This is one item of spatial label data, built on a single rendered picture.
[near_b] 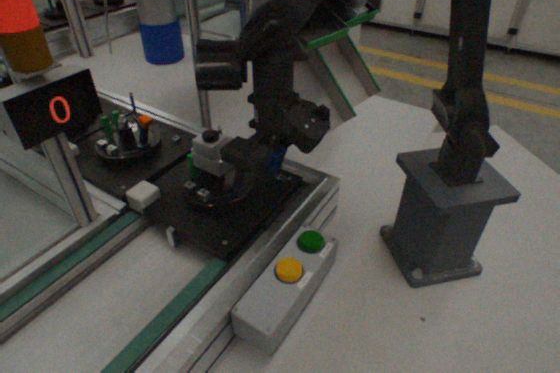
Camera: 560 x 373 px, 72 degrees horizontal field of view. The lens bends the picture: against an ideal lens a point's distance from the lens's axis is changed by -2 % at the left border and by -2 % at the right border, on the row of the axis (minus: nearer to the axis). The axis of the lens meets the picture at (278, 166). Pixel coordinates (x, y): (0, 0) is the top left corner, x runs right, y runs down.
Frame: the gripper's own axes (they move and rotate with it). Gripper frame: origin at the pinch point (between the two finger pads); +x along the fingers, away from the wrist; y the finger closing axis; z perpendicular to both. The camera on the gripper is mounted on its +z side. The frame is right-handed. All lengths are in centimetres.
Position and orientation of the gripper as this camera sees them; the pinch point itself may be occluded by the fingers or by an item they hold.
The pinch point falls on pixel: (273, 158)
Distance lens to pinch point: 61.9
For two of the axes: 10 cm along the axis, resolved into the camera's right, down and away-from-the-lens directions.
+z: 8.4, 3.3, -4.4
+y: 5.5, -5.0, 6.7
